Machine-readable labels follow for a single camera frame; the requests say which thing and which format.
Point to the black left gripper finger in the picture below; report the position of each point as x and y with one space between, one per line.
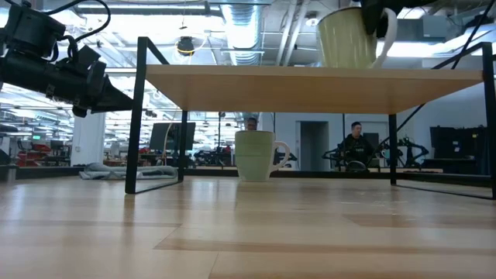
112 102

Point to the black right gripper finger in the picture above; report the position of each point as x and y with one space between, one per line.
374 21

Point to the pale yellow ribbed mug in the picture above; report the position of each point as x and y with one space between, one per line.
341 38

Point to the background black robot arm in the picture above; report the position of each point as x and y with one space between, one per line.
284 157
414 145
211 155

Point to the white pillar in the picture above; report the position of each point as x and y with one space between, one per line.
88 135

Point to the black background monitor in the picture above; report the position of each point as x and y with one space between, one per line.
170 135

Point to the grey folded cloth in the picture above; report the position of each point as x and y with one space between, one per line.
116 171

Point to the black round ceiling device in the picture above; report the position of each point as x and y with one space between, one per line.
186 45

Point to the person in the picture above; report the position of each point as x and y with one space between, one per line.
356 147
252 124

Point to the grey door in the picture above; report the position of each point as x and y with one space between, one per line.
314 147

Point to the black background cabinet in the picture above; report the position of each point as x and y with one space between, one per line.
457 147

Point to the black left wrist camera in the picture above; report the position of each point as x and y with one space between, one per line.
35 33

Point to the wooden shelf black metal frame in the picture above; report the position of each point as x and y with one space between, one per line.
310 89

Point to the black aluminium table frame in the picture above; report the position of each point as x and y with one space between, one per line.
213 173

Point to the silver ventilation duct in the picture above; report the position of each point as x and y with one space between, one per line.
242 31

